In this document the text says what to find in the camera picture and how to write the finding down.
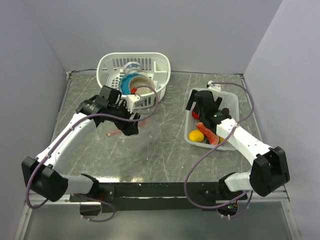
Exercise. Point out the fake watermelon slice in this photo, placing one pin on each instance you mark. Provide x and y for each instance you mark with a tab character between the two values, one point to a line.
209	135

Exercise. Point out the white dish rack basket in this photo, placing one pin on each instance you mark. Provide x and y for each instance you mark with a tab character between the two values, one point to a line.
156	66

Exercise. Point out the blue white porcelain bowl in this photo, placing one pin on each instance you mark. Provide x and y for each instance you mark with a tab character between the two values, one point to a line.
132	67

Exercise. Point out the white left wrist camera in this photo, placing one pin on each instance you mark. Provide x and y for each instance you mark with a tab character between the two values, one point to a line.
132	100

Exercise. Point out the clear zip top bag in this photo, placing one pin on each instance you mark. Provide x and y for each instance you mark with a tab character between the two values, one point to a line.
141	124

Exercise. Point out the blue plate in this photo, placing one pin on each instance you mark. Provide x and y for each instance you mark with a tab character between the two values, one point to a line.
124	83

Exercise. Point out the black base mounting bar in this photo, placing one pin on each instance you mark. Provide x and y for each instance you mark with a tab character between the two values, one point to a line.
151	196

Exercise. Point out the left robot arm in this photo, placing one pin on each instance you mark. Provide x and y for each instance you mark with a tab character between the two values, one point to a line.
42	174

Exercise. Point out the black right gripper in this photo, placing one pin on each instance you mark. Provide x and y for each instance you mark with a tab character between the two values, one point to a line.
192	100

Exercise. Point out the yellow fake lemon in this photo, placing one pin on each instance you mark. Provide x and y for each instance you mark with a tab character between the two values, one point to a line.
196	136

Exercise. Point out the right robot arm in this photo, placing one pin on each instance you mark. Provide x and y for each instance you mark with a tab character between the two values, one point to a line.
269	166

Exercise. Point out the white perforated plastic basket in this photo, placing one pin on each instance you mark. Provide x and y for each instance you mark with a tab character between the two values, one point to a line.
229	101

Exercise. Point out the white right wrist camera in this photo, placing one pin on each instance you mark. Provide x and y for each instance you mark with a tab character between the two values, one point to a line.
214	87

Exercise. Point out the red fake apple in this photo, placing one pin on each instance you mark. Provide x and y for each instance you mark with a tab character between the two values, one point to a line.
195	115

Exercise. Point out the purple fake eggplant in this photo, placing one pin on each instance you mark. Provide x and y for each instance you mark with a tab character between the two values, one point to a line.
225	110

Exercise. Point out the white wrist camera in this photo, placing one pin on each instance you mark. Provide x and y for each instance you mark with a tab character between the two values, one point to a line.
132	100
214	87

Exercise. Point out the beige ceramic bowl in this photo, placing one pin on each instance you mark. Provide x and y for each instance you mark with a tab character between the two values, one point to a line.
141	85

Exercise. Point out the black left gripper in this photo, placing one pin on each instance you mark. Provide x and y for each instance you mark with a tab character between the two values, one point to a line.
128	128

